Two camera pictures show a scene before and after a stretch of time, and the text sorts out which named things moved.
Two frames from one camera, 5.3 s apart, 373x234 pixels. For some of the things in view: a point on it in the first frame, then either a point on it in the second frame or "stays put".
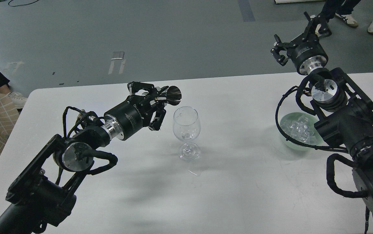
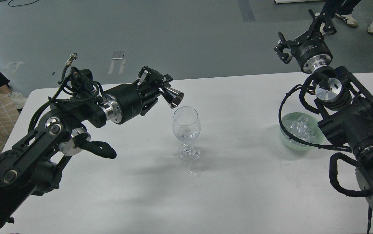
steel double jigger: [173, 95] stays put
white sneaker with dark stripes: [348, 19] stays put
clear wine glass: [186, 127] stays put
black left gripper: [127, 120] to [121, 104]
